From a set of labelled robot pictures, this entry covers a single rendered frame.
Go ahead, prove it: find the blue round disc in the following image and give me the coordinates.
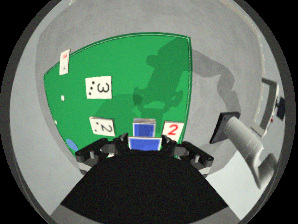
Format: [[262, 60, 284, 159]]
[[66, 139, 78, 151]]

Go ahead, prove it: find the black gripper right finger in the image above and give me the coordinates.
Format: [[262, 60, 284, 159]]
[[155, 134, 214, 178]]

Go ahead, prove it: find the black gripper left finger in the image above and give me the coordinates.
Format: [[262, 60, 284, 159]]
[[75, 133, 136, 175]]

